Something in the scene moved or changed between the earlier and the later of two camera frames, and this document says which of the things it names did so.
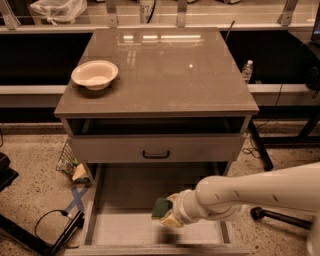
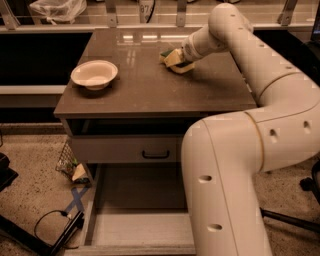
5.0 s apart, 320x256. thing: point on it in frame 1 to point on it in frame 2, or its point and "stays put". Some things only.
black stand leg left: x=36 y=240 stays put
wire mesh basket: x=69 y=165 stays put
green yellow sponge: x=162 y=205 to x=163 y=55
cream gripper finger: x=172 y=220 to x=183 y=69
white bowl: x=94 y=74 stays put
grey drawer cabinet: x=154 y=110 stays put
